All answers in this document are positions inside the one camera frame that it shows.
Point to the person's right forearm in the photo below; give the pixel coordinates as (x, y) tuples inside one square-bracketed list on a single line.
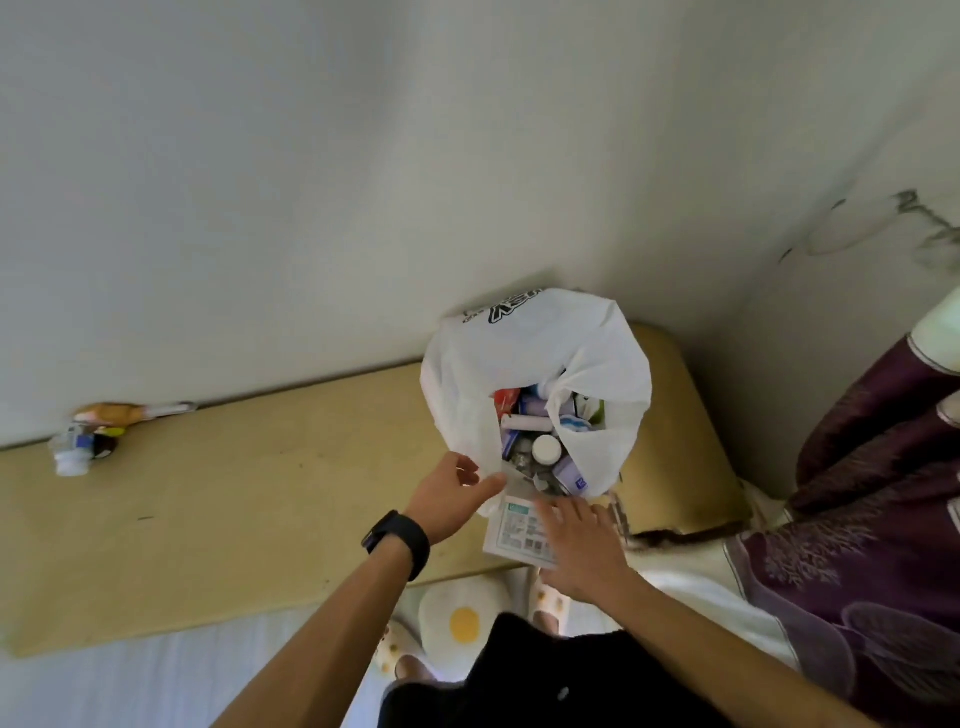
[(720, 660)]

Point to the light wooden cabinet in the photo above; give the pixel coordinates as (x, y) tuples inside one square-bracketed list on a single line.
[(262, 495)]

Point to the small yellow piece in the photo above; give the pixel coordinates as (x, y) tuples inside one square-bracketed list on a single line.
[(111, 431)]

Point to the cream and purple curtain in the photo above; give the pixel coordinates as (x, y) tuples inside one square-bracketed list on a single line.
[(862, 540)]

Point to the red bottle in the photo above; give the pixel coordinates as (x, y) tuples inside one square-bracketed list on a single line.
[(506, 401)]

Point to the small black round piece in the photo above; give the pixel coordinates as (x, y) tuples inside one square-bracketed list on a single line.
[(105, 447)]

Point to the cream spotted slipper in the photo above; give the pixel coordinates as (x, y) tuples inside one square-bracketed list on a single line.
[(547, 600), (390, 645)]

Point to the white bottle with pink cap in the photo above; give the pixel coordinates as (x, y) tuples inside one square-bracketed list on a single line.
[(546, 450)]

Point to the orange clear applicator tube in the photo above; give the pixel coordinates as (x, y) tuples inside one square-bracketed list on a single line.
[(112, 414)]

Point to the white box with teal circle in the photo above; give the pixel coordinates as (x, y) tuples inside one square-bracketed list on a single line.
[(514, 532)]

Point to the person's right hand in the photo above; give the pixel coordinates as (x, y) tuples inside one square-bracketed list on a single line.
[(589, 551)]

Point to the cream spotted left slipper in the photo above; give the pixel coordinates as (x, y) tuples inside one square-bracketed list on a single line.
[(390, 645)]

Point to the white plastic bag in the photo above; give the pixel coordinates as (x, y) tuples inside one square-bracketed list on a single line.
[(525, 345)]

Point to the person's left hand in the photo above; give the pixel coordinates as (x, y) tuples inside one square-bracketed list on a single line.
[(446, 502)]

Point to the lilac white can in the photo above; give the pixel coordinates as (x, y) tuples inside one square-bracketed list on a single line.
[(534, 405)]

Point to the black shorts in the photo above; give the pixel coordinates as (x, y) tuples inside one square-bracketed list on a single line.
[(540, 690)]

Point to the white stick tube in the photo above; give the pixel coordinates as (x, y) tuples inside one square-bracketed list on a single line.
[(525, 424)]

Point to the blue white blister pack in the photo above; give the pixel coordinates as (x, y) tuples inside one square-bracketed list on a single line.
[(576, 424)]

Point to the black pouch with green label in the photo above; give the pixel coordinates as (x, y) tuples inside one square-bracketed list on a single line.
[(596, 411)]

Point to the lilac wipes pack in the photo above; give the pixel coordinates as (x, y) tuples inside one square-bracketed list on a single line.
[(570, 476)]

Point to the black smartwatch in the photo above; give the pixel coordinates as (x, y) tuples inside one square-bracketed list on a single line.
[(397, 536)]

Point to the person's left forearm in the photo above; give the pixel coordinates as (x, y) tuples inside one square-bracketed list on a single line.
[(322, 652)]

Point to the cream spotted right slipper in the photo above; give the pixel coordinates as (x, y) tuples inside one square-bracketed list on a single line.
[(547, 600)]

